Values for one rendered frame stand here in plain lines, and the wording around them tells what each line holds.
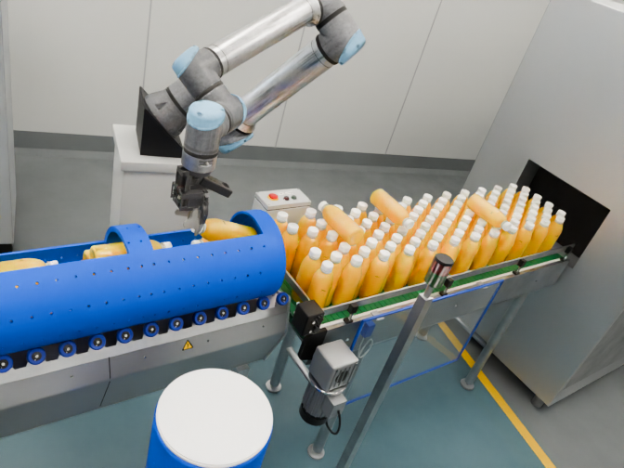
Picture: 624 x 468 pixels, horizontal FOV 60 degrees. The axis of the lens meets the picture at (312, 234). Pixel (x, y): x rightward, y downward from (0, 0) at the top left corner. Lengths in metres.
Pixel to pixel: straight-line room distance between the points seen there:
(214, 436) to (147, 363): 0.44
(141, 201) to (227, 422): 1.15
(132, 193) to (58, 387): 0.88
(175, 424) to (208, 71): 0.88
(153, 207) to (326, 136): 2.88
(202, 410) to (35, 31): 3.22
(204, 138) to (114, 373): 0.72
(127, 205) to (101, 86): 2.13
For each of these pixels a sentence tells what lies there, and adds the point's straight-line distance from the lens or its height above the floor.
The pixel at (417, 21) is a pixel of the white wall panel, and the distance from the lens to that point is 4.92.
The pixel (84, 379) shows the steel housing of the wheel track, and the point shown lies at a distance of 1.65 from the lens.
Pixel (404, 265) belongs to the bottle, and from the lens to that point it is 2.04.
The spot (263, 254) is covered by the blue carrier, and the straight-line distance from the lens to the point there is 1.62.
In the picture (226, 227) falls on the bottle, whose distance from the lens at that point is 1.61.
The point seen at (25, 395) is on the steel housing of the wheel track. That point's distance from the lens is 1.63.
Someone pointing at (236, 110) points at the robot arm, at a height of 1.57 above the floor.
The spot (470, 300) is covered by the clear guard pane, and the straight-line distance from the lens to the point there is 2.35.
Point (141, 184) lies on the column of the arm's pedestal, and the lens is 2.21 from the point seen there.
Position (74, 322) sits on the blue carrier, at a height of 1.09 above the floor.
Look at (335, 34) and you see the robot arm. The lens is 1.86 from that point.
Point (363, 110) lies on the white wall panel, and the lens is 4.98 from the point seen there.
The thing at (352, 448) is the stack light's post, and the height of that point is 0.28.
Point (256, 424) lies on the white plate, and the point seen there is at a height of 1.04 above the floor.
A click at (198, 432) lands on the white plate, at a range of 1.34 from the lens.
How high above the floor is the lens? 2.13
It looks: 32 degrees down
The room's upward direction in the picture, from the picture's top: 17 degrees clockwise
